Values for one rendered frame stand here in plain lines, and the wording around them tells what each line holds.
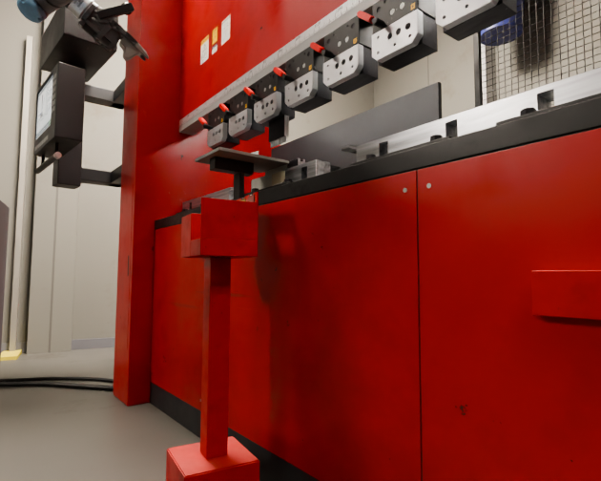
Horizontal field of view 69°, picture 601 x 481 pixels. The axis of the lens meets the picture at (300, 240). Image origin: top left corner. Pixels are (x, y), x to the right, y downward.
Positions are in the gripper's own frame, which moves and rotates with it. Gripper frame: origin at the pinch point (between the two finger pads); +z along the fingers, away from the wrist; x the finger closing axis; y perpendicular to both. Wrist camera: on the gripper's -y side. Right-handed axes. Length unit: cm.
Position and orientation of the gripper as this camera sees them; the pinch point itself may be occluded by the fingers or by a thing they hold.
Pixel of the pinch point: (145, 54)
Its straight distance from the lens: 168.7
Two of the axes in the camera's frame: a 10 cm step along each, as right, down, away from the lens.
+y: -5.9, 8.0, -1.0
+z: 6.6, 5.6, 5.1
